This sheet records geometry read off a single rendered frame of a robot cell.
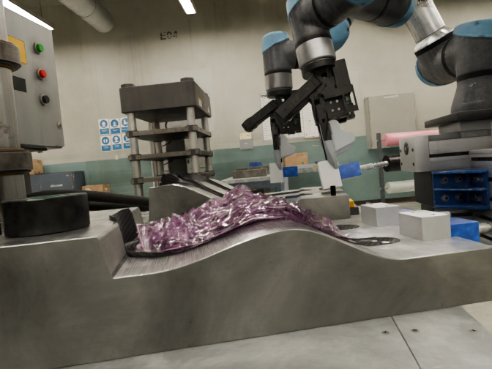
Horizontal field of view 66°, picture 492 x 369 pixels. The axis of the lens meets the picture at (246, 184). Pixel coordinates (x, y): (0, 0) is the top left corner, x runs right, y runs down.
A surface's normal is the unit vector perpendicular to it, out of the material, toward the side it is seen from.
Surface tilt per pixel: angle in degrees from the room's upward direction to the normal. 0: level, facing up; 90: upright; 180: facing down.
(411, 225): 90
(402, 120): 90
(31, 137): 90
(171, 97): 90
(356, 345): 0
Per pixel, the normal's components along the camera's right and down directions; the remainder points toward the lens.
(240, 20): -0.06, 0.06
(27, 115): 0.98, -0.08
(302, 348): -0.09, -0.99
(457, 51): -0.99, 0.09
